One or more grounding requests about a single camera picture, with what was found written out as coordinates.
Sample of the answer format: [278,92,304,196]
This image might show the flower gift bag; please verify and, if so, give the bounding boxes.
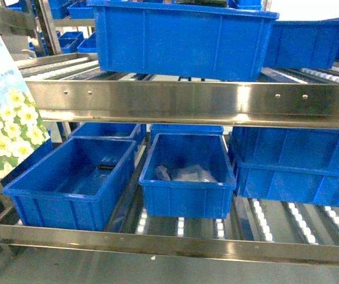
[0,35,50,181]

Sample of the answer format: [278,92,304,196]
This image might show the blue bin lower middle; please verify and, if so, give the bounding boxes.
[139,134,237,219]

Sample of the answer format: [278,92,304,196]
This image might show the clear plastic bags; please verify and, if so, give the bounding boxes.
[154,164,217,183]

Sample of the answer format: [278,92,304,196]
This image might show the blue bin lower left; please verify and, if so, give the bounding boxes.
[3,138,136,231]

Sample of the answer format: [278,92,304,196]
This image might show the large blue plastic bin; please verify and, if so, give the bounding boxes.
[87,1,279,82]

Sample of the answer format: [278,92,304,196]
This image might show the stacked blue bins lower right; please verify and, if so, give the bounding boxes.
[228,127,339,206]

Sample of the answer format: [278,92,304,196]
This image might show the blue bin upper right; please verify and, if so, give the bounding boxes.
[263,18,339,69]

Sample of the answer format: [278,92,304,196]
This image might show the steel shelf front rail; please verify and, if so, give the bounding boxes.
[27,80,339,129]

